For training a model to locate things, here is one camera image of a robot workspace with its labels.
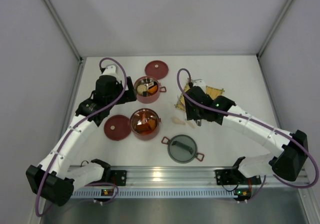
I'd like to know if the fried cutlet toy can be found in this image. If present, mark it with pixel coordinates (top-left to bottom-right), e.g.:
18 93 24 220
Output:
147 119 158 131

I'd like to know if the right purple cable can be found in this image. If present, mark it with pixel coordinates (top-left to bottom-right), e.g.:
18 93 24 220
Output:
176 68 320 205

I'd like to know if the beige spoon handle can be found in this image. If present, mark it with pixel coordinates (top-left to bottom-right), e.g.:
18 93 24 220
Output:
184 120 196 129

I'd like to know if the left camera mount white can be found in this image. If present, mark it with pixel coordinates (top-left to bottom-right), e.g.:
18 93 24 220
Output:
102 65 121 82

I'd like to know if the lower pink steel pot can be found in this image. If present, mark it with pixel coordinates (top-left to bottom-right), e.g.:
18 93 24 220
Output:
129 108 162 141

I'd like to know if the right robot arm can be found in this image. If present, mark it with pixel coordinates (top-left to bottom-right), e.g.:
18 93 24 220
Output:
184 86 308 182

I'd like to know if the dark red lid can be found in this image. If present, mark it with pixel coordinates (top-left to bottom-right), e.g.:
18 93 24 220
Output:
144 60 169 80
103 115 131 141

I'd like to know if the bamboo tray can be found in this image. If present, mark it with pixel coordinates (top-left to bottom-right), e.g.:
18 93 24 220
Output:
174 85 224 112

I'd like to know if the upper pink steel pot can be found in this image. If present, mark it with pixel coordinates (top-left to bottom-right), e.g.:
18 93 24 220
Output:
133 76 167 104

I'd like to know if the toy shrimp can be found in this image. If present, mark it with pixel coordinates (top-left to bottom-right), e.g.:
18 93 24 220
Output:
141 113 148 125

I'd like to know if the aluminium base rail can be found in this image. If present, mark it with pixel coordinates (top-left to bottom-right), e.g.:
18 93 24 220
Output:
71 166 292 201

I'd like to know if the white rice ball toy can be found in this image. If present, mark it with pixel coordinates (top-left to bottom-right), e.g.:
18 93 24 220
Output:
136 84 148 95

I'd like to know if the orange toy fruit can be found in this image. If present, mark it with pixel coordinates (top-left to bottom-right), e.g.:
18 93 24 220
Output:
147 85 158 95

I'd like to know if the grey lid with handle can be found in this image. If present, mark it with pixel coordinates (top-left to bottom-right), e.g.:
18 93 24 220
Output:
161 134 205 164

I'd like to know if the pink steel pot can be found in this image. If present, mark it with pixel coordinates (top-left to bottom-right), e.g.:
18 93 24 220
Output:
133 76 167 104
129 108 162 141

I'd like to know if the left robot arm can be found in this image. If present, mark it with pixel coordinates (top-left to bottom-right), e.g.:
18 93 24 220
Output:
26 75 137 207

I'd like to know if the camera mount white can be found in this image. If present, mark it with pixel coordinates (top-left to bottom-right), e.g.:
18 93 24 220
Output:
102 65 121 82
192 79 206 93

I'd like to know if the beige spoon head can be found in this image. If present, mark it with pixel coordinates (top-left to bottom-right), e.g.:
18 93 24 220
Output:
171 117 186 125

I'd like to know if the upper dark red lid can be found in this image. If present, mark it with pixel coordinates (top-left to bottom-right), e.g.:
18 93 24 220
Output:
144 60 169 80

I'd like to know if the red sausage toy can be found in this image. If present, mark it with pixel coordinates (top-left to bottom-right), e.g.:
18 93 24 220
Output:
134 126 152 135

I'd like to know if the lower dark red lid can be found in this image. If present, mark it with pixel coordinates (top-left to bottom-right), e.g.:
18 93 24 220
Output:
103 115 131 141

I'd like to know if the right camera mount white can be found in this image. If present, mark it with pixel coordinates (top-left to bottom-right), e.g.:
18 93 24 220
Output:
192 79 206 93

